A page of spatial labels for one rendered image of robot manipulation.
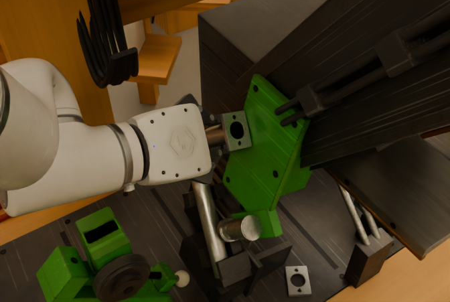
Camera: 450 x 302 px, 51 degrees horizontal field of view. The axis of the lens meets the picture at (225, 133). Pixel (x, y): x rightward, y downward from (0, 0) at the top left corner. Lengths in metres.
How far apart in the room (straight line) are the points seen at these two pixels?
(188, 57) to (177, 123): 2.27
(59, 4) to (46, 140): 0.41
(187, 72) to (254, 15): 1.92
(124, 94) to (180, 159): 2.06
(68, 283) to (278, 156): 0.32
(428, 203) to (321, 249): 0.26
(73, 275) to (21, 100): 0.33
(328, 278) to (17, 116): 0.68
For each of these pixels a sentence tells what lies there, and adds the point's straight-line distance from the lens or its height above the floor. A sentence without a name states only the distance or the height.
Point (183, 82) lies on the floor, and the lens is 2.70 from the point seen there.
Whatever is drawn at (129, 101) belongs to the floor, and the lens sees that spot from 2.62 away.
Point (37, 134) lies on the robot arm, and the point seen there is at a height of 1.43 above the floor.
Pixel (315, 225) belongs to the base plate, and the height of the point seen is 0.90.
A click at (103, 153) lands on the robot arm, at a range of 0.57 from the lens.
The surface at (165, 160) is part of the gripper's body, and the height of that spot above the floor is 1.23.
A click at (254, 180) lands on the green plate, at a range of 0.72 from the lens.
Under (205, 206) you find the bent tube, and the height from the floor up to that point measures 1.04.
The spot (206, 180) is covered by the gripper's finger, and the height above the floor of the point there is 1.17.
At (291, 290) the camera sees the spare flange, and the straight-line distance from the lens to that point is 0.88.
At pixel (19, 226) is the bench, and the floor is 0.88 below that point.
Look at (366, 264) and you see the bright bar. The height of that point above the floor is 0.98.
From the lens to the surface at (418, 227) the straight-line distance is 0.72.
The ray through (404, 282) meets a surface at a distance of 0.94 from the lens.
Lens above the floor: 1.69
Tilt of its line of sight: 45 degrees down
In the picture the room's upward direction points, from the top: straight up
